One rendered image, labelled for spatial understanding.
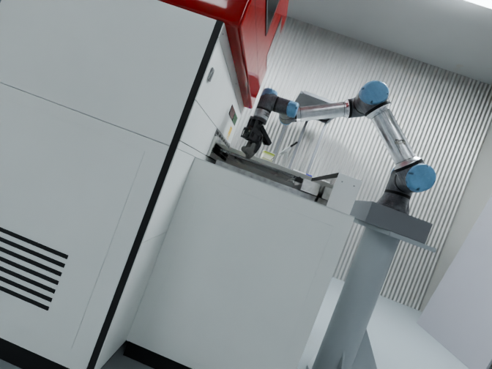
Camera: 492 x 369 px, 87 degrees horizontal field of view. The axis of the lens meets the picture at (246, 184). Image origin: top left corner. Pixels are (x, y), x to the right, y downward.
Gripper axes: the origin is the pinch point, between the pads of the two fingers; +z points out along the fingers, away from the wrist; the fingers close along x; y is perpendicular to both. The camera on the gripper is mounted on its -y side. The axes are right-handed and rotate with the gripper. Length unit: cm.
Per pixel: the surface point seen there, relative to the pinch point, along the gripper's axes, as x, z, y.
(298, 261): 48, 32, 0
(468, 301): 66, 43, -258
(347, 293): 48, 45, -49
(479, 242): 56, -15, -281
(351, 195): 51, 2, -12
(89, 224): 16, 40, 62
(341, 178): 47.3, -2.9, -7.9
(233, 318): 38, 60, 11
